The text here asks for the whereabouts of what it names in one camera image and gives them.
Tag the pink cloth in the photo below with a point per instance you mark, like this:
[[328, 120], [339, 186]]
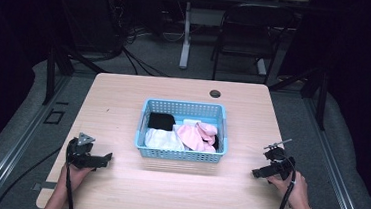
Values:
[[192, 136]]

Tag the light blue plastic basket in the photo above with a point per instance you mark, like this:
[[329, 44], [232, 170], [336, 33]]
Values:
[[179, 155]]

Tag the white cloth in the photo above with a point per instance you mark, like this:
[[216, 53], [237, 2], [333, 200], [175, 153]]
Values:
[[162, 140]]

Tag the white desk with legs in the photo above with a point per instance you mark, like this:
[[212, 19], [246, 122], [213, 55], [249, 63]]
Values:
[[186, 34]]

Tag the black metal stand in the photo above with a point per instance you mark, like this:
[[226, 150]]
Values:
[[321, 98], [51, 74]]

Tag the person's left hand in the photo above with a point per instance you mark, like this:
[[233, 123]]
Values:
[[76, 175]]

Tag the black folding chair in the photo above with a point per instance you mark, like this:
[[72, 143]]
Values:
[[252, 33]]

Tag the black cloth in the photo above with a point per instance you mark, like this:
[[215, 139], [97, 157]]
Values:
[[160, 121]]

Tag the person's right hand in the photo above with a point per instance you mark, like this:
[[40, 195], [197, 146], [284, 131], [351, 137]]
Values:
[[295, 191]]

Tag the aluminium floor rail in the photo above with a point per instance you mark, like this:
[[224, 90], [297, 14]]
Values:
[[12, 151], [335, 176]]

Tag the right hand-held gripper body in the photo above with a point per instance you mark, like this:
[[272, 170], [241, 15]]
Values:
[[279, 160]]

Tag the dark cloth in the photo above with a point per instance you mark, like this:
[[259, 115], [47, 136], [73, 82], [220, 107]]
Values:
[[216, 143]]

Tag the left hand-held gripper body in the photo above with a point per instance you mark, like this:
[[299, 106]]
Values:
[[80, 147]]

